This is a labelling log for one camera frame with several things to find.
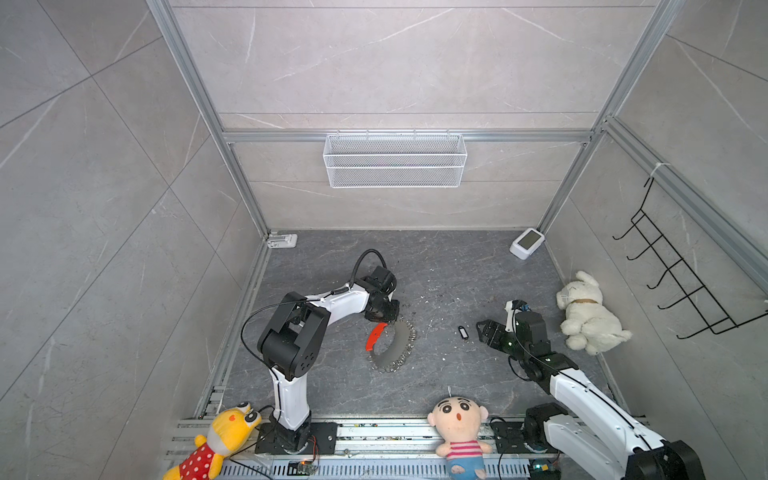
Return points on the white wire mesh basket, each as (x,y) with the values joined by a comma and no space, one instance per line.
(359,161)

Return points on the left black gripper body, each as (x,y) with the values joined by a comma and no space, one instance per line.
(391,310)

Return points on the black wire hook rack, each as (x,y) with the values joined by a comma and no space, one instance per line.
(677,271)

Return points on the white digital clock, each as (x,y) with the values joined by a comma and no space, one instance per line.
(526,243)

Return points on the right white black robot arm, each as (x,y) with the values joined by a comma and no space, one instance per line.
(582,422)

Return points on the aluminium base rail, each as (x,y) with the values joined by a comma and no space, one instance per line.
(392,448)

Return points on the white plush dog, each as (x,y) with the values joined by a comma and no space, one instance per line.
(588,324)

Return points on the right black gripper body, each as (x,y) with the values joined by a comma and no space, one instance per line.
(500,336)

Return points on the yellow red plush toy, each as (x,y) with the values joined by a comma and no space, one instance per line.
(227,433)

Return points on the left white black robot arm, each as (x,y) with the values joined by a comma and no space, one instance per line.
(290,343)

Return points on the black-haired plush doll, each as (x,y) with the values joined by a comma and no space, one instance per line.
(458,421)

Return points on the white wall bracket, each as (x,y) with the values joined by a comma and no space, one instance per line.
(282,241)

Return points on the red-handled metal key ring holder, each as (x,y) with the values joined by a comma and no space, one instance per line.
(390,344)

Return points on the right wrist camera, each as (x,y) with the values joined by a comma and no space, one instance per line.
(513,307)

